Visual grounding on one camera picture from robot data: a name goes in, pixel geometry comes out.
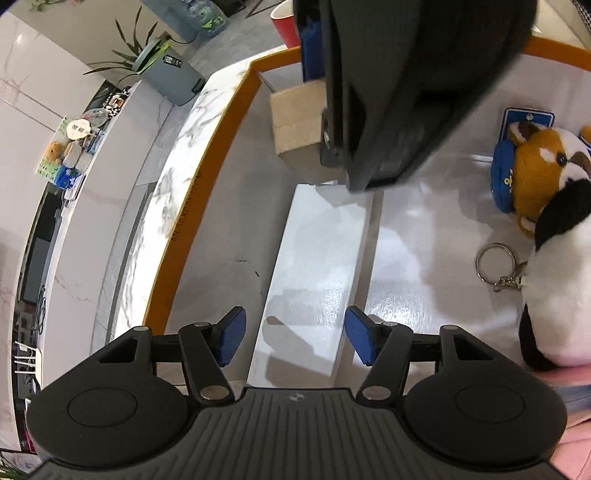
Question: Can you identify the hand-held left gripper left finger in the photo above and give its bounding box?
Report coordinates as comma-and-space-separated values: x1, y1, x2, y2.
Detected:
92, 305, 249, 406

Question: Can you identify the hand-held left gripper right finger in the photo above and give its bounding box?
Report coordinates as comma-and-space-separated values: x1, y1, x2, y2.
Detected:
345, 305, 505, 404

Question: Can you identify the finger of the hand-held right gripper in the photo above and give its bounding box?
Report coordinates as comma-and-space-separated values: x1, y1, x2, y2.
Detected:
294, 0, 328, 86

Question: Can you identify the long white box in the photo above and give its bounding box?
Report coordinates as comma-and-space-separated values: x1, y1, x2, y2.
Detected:
246, 183, 375, 389

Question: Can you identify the olive gift box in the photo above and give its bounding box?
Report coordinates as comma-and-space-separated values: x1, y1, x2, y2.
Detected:
270, 80, 352, 184

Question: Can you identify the orange cardboard box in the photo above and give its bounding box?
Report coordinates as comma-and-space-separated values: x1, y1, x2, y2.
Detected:
142, 34, 591, 403

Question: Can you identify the red panda sailor plush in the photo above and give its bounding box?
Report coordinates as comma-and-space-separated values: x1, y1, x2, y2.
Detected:
491, 107, 591, 239

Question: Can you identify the panda plush pink striped outfit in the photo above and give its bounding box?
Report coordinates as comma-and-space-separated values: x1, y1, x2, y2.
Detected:
475, 177, 591, 373

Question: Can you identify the red mug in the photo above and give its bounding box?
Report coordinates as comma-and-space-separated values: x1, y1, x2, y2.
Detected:
270, 0, 304, 49

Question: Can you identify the blue water jug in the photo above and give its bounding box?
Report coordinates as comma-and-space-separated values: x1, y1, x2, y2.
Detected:
177, 0, 230, 36

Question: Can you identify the grey trash bin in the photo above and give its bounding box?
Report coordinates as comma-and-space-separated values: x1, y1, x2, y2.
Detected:
137, 39, 206, 108

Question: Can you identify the marble television console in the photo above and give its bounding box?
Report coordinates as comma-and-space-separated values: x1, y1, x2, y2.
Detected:
11, 78, 145, 455

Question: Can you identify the long-leaf potted plant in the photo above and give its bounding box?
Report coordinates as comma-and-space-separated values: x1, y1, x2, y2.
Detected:
82, 6, 172, 89

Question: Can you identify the black white toy car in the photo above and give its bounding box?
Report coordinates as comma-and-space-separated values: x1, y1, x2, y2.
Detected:
104, 89, 127, 114

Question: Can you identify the white router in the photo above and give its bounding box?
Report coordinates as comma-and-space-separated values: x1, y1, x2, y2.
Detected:
12, 340, 41, 376

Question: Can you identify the pink cloth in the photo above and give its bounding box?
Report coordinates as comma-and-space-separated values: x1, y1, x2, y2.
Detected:
549, 413, 591, 480

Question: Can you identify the green photo card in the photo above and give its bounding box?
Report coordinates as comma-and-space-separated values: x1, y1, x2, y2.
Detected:
35, 115, 101, 191

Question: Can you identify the round white hand fan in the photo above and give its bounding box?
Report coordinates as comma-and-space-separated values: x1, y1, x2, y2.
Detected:
66, 117, 94, 140

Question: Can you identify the brown teddy bear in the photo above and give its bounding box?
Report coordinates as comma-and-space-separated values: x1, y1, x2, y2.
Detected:
43, 140, 66, 165

